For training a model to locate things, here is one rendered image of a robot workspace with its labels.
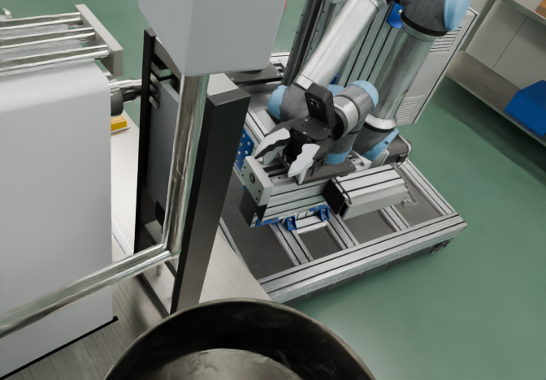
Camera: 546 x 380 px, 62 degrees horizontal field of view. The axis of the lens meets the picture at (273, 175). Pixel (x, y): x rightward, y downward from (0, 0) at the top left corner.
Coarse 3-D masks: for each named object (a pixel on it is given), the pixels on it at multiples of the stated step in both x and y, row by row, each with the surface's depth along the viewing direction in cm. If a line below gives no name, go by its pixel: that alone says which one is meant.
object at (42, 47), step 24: (0, 24) 48; (24, 24) 49; (48, 24) 50; (72, 24) 52; (96, 24) 51; (0, 48) 45; (24, 48) 47; (48, 48) 50; (72, 48) 51; (96, 48) 49; (120, 48) 49; (0, 72) 43; (24, 72) 45; (48, 72) 47; (72, 72) 48; (120, 72) 51
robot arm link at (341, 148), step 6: (348, 132) 98; (354, 132) 99; (342, 138) 99; (348, 138) 99; (354, 138) 101; (336, 144) 101; (342, 144) 101; (348, 144) 101; (330, 150) 102; (336, 150) 102; (342, 150) 102; (348, 150) 103; (330, 156) 103; (336, 156) 103; (342, 156) 104; (330, 162) 105; (336, 162) 105
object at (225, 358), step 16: (208, 352) 28; (224, 352) 28; (240, 352) 28; (160, 368) 26; (176, 368) 27; (192, 368) 28; (208, 368) 28; (224, 368) 29; (240, 368) 29; (256, 368) 29; (272, 368) 28
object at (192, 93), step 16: (192, 80) 26; (208, 80) 27; (192, 96) 27; (192, 112) 28; (176, 128) 29; (192, 128) 29; (176, 144) 30; (192, 144) 30; (176, 160) 31; (192, 160) 31; (176, 176) 32; (192, 176) 32; (176, 192) 33; (176, 208) 34; (176, 224) 35; (176, 240) 37
